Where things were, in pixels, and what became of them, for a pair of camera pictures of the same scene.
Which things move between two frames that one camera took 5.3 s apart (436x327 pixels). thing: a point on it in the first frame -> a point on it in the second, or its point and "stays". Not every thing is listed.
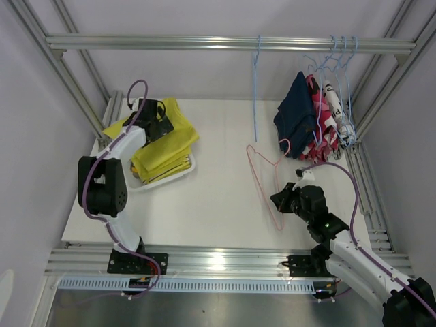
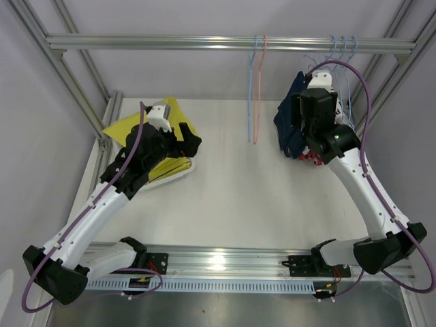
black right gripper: (281, 199) -> (296, 110)
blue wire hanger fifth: (354, 136) stays
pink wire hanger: (267, 201) -> (255, 129)
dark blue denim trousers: (296, 118) stays
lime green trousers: (167, 155) stays
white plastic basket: (136, 182) stays
